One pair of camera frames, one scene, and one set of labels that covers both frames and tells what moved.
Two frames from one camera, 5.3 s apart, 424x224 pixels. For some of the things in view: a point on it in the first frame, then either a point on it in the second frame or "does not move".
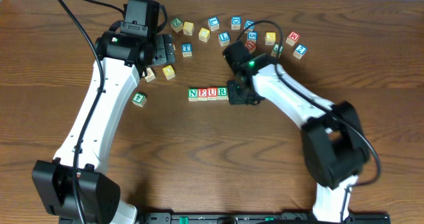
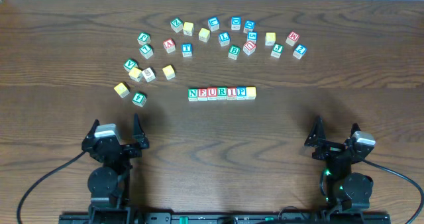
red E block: [202, 95] does not move
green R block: [222, 93] does not move
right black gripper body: [236, 93] → [331, 148]
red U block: [212, 93] does not move
